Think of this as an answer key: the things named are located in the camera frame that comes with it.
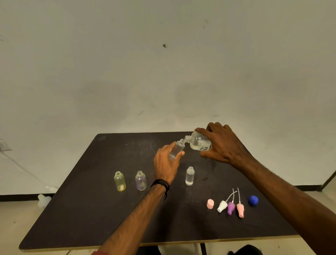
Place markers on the person's left hand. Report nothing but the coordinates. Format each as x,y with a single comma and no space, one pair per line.
164,165

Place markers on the person's right hand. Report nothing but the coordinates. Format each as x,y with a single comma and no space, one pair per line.
225,147

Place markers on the person's right middle finger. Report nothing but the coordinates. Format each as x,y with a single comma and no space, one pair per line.
211,126

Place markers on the person's left thumb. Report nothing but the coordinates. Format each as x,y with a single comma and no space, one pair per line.
179,157

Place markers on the person's right thumb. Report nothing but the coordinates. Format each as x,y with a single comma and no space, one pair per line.
206,154

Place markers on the small clear plastic bottle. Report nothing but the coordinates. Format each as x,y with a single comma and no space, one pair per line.
177,149
189,176

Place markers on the clear labelled water bottle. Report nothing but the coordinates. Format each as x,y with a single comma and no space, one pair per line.
198,141

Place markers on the person's left forearm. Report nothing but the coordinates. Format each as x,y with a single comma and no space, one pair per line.
136,218

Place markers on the person's right forearm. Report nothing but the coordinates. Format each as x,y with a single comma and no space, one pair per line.
286,199

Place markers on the black wrist band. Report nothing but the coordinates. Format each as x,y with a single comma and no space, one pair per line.
161,183

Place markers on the small purple plastic bottle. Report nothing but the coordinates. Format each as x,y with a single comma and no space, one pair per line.
141,180

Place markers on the pink bottle cap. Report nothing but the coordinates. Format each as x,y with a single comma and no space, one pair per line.
210,204

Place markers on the white spray pump head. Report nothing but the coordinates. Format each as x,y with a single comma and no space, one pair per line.
223,205

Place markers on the purple spray pump head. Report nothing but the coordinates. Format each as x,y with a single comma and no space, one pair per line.
231,207

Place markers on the small yellow plastic bottle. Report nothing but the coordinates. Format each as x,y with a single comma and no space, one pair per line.
120,181

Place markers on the pink spray pump head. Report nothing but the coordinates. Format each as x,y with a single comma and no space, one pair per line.
240,209

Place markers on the blue bottle cap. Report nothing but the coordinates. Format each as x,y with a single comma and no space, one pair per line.
253,200

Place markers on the black table leg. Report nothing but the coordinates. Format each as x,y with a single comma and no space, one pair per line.
202,249

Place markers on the black shoe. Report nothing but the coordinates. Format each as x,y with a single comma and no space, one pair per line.
245,250

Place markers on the white plastic bottle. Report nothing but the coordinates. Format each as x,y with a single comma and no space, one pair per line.
43,201

